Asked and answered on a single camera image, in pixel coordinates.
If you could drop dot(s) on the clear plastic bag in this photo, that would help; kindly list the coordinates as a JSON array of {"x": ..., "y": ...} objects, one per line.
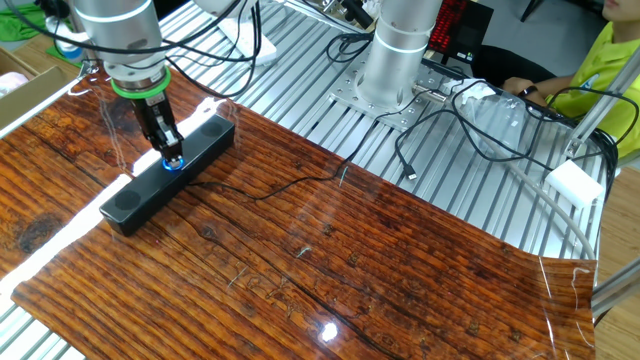
[{"x": 495, "y": 120}]

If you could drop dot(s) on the white power adapter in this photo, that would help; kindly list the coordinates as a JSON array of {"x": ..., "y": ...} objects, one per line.
[{"x": 575, "y": 182}]

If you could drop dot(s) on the pink soft item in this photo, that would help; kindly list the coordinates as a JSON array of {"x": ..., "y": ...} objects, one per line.
[{"x": 10, "y": 82}]

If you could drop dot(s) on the silver connector plug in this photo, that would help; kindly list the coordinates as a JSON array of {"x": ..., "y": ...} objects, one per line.
[{"x": 430, "y": 93}]

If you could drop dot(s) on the brown cardboard box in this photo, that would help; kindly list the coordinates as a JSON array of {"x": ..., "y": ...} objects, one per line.
[{"x": 30, "y": 95}]

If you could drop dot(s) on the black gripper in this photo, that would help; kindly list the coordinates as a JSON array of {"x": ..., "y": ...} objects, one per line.
[{"x": 156, "y": 117}]

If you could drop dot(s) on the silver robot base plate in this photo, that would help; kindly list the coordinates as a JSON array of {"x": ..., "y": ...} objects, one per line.
[{"x": 350, "y": 95}]

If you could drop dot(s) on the green cloth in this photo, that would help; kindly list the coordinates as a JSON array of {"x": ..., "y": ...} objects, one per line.
[{"x": 20, "y": 25}]

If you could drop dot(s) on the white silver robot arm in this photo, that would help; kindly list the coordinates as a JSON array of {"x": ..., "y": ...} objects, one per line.
[{"x": 400, "y": 65}]

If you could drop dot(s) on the white power strip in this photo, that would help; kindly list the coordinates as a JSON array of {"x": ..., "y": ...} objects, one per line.
[{"x": 255, "y": 47}]

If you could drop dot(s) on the person in yellow shirt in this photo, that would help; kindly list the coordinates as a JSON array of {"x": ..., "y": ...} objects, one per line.
[{"x": 605, "y": 75}]

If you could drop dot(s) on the black speaker bar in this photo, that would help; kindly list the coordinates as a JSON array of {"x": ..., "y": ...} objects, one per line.
[{"x": 150, "y": 192}]

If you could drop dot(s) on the aluminium frame post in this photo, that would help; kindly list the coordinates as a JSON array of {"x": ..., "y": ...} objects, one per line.
[
  {"x": 617, "y": 292},
  {"x": 90, "y": 67},
  {"x": 600, "y": 105}
]

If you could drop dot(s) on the black cylindrical tool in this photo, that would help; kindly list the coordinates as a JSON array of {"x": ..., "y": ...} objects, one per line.
[{"x": 355, "y": 12}]

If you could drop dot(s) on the glossy wood grain mat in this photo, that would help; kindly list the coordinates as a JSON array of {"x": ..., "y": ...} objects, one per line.
[{"x": 300, "y": 250}]

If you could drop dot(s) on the black wristwatch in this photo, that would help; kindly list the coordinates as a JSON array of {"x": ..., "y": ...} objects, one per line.
[{"x": 527, "y": 91}]

